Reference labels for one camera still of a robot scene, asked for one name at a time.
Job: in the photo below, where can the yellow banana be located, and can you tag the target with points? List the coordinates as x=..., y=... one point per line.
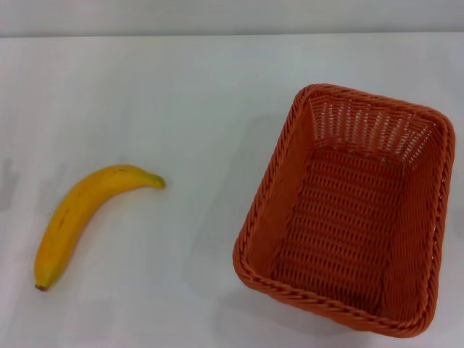
x=72, y=217

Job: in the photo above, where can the orange woven plastic basket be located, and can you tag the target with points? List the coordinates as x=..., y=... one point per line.
x=344, y=217

